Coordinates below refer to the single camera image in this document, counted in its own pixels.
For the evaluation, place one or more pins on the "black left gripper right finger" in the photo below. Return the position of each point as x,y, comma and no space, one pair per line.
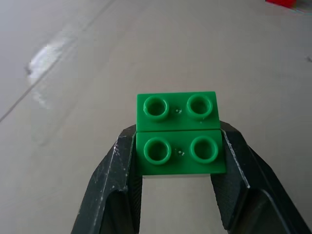
251,207

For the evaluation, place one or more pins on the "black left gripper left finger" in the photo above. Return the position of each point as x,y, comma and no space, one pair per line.
107,195

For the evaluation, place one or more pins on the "green studded building block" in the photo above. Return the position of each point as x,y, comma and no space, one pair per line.
180,136

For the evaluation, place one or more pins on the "red building block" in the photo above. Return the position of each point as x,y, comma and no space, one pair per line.
280,2

